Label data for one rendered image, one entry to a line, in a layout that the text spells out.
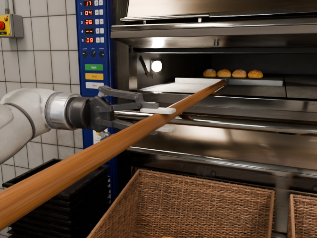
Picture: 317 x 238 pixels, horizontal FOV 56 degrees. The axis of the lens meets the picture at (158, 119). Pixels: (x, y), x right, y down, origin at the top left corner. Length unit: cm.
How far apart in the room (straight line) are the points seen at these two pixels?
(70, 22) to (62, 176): 112
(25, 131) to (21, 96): 9
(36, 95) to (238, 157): 74
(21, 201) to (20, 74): 134
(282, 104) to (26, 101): 82
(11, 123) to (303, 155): 92
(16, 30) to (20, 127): 92
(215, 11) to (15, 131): 77
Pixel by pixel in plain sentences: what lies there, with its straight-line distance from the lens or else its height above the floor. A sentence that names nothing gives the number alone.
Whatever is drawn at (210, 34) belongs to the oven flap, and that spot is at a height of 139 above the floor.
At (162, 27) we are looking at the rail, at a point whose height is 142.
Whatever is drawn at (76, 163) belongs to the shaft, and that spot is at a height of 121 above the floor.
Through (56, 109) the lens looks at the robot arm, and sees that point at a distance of 71.
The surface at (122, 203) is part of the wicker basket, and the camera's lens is 121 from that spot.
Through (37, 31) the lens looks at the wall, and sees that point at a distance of 153.
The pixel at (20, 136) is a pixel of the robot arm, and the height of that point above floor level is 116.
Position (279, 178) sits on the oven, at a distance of 119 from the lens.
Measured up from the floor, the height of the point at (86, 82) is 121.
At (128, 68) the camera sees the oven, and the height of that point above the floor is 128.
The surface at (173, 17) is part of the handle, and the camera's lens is 107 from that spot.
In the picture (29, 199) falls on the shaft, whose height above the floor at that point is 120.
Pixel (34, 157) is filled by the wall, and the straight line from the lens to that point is 166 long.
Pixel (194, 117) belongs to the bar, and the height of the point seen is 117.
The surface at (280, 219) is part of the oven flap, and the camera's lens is 125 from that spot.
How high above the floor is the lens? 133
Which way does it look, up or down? 12 degrees down
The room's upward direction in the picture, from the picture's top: straight up
